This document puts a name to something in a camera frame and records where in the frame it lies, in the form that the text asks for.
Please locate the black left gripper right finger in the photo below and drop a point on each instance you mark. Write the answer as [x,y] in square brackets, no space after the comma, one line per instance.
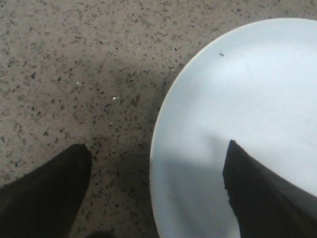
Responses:
[265,204]

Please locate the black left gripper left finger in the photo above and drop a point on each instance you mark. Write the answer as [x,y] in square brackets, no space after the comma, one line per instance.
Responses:
[45,202]

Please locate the light blue round plate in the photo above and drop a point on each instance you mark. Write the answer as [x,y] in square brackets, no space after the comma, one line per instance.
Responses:
[257,85]

